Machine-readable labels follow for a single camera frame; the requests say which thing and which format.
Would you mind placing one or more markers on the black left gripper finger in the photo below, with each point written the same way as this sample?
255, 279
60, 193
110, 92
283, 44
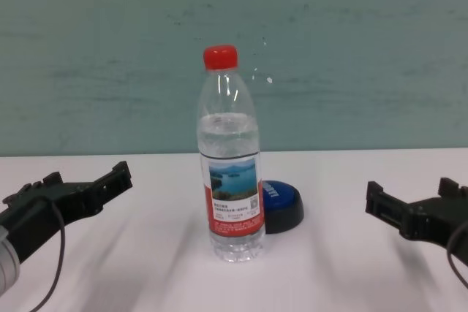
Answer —
108, 189
53, 181

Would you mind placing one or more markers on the blue button with black base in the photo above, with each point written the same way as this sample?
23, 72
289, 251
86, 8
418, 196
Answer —
283, 213

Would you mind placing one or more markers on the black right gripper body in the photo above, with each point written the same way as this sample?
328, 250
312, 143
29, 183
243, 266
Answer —
435, 222

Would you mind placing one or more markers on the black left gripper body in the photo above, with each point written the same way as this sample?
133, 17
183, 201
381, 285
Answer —
40, 213

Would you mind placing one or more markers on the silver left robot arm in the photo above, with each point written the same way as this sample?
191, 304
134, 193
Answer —
5, 261

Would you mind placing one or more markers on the clear red-capped water bottle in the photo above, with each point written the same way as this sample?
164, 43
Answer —
230, 136

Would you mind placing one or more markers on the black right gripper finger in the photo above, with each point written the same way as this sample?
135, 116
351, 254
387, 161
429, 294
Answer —
453, 191
385, 208

